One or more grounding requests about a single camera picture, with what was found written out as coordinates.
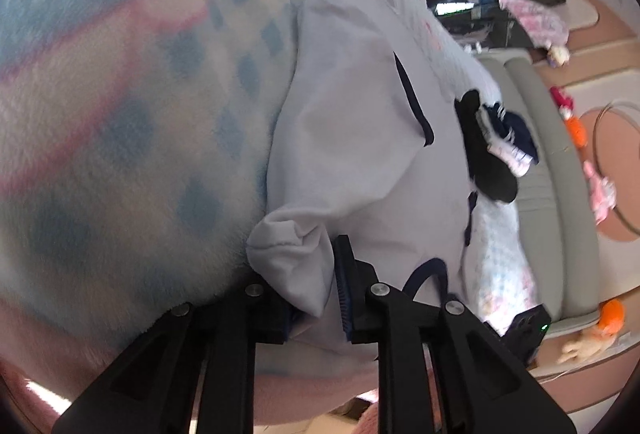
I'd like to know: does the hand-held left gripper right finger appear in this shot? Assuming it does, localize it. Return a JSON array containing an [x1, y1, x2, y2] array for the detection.
[[334, 235, 576, 434]]

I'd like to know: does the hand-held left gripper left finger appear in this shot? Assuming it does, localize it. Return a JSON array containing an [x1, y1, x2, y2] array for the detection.
[[52, 283, 292, 434]]

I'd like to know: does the white shirt navy trim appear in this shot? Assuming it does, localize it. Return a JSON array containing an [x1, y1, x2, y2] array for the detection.
[[246, 0, 503, 355]]

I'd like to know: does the stack of folded clothes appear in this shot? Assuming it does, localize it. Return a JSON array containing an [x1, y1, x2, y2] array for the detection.
[[454, 90, 518, 204]]

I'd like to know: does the beige plush doll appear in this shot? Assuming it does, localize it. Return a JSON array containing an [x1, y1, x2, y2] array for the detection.
[[557, 329, 618, 365]]

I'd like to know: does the orange plush toy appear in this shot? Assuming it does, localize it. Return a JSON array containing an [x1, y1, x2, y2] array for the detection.
[[597, 299, 626, 332], [565, 114, 588, 147]]

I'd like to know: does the pink plush toy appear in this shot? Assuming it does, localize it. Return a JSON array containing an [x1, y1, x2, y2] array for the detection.
[[582, 161, 617, 222]]

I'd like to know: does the folded white pink garment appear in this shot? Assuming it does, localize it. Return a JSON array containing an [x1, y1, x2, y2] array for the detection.
[[477, 107, 531, 177]]

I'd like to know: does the round hoop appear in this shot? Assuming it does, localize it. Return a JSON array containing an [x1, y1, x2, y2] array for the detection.
[[592, 100, 640, 237]]

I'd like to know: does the folded navy striped garment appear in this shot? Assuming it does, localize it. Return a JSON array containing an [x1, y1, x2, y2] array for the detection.
[[487, 103, 540, 165]]

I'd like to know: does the blue checkered cartoon blanket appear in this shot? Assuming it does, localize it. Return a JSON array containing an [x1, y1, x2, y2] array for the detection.
[[0, 0, 531, 434]]

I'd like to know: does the small yellow doll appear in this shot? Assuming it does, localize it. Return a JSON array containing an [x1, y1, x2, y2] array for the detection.
[[545, 43, 571, 68]]

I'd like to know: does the pink patterned cloth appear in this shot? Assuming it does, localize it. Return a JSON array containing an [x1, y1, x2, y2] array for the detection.
[[499, 0, 571, 50]]

